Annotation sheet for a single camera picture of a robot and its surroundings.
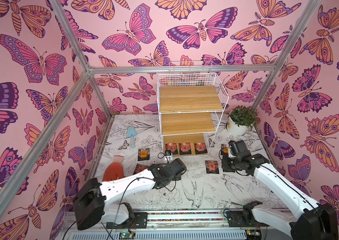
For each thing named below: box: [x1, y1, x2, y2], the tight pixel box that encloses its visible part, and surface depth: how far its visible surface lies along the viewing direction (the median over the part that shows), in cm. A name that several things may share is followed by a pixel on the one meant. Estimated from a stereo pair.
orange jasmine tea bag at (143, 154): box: [137, 148, 150, 161], surface depth 99 cm
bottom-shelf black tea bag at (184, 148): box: [178, 142, 192, 155], surface depth 101 cm
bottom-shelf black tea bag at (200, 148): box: [193, 142, 208, 155], surface depth 100 cm
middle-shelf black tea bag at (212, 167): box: [205, 160, 220, 174], surface depth 94 cm
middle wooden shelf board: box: [161, 112, 216, 135], surface depth 83 cm
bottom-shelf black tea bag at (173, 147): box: [165, 143, 179, 155], surface depth 102 cm
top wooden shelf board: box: [159, 85, 223, 113], surface depth 72 cm
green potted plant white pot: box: [226, 105, 259, 136], surface depth 96 cm
